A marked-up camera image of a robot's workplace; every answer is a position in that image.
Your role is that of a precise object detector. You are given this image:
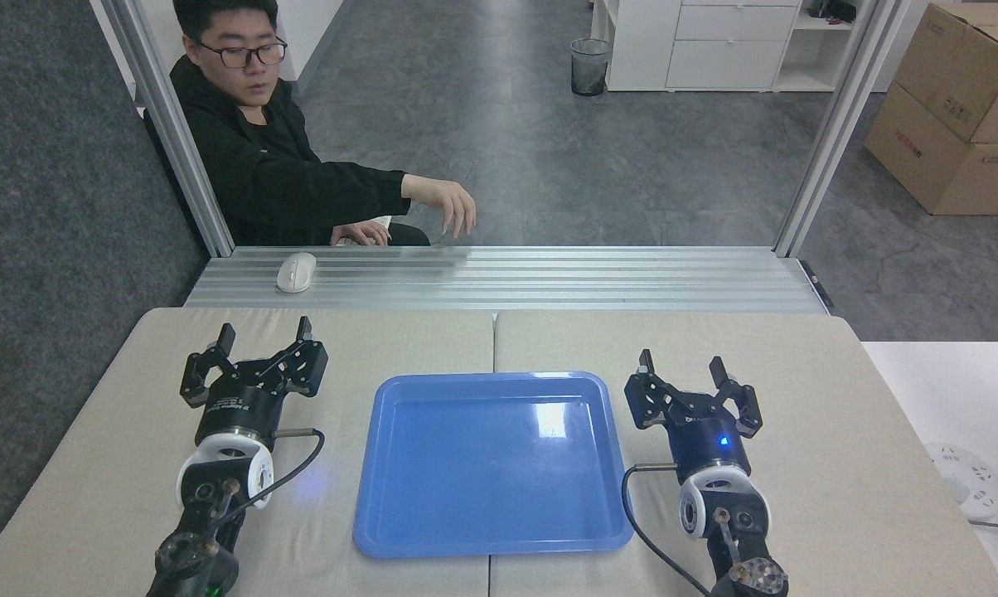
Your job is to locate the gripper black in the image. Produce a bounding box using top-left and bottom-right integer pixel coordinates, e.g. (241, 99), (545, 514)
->
(624, 349), (763, 482)
(180, 317), (329, 440)

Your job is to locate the blue plastic tray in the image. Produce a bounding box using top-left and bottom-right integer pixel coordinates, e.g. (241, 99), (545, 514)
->
(352, 371), (636, 559)

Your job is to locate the person's right hand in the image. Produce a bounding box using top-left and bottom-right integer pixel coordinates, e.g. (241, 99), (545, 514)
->
(331, 220), (392, 247)

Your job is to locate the person's left hand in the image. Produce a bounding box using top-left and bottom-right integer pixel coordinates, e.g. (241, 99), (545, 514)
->
(419, 176), (477, 240)

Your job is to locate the white computer mouse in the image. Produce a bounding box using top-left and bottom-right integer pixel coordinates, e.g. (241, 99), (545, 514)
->
(275, 252), (318, 294)

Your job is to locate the silver ribbed aluminium shelf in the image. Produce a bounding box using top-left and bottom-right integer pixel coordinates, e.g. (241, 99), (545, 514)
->
(184, 245), (831, 314)

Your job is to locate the white keyboard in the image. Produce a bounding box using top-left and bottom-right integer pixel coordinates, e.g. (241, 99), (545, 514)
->
(337, 216), (395, 247)

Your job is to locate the person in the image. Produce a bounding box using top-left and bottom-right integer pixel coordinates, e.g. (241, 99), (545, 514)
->
(167, 0), (477, 248)

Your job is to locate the white side table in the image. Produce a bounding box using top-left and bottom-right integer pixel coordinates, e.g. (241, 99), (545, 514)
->
(860, 342), (998, 597)

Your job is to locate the round white power socket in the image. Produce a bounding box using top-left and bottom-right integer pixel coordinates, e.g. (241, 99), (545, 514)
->
(922, 442), (998, 522)

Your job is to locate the large cardboard box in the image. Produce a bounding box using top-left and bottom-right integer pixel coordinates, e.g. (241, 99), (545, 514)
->
(864, 81), (998, 217)

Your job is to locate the grey mesh waste bin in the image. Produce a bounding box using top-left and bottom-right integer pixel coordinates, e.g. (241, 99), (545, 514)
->
(570, 38), (613, 97)

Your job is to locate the white drawer cabinet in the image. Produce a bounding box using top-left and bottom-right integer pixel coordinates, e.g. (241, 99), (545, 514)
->
(590, 0), (861, 94)

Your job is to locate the small black device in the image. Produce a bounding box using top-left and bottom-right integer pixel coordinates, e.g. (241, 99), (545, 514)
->
(807, 0), (858, 24)

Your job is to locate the tilted cardboard box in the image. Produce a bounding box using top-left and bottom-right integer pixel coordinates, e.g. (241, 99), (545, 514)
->
(893, 2), (998, 146)

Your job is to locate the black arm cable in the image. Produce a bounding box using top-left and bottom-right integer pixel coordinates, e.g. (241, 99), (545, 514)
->
(621, 463), (712, 597)
(217, 428), (327, 531)

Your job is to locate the silver aluminium post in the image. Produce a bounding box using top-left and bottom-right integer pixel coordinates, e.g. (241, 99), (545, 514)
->
(101, 0), (236, 258)
(773, 0), (911, 258)

